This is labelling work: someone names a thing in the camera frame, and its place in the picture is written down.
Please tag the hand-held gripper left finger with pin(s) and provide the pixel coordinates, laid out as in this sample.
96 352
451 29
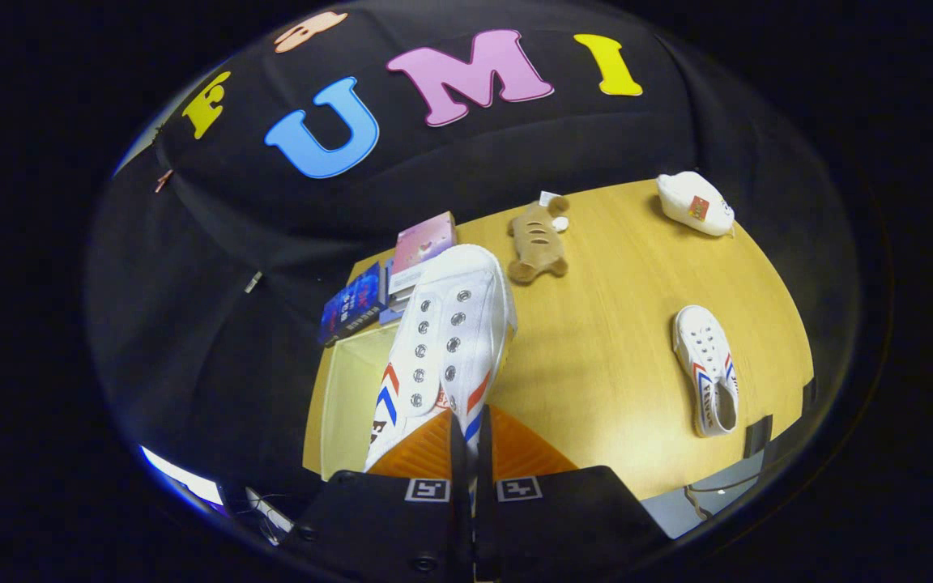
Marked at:
385 526

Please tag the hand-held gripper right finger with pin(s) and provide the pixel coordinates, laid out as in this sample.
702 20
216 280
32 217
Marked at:
564 526

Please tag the beige fabric storage box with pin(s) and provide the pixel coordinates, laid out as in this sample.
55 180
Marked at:
349 405

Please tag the white striped canvas shoe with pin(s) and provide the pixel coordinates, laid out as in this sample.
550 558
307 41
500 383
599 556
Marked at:
450 324
705 356

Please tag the computer screen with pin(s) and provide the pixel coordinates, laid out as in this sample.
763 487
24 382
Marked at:
183 479

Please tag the black table clamp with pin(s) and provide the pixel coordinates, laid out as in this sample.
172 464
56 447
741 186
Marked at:
758 436
809 394

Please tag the pale blue paperback book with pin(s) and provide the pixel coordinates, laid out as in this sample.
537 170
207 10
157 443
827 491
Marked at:
392 312

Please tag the dark blue book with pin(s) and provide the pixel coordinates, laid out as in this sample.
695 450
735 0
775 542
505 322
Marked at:
351 304

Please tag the grey paperback book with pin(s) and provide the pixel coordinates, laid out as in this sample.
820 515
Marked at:
402 287

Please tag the silver clip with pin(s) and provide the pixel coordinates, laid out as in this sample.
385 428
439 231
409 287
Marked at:
253 281

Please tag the pink cover book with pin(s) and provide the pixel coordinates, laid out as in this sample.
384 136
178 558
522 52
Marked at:
423 241

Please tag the brown plush toy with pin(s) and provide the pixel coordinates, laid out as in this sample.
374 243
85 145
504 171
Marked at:
538 239

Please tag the black backdrop cloth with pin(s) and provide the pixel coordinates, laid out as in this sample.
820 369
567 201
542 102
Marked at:
215 243

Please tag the white plush toy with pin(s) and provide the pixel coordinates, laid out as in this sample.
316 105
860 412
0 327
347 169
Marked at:
693 202

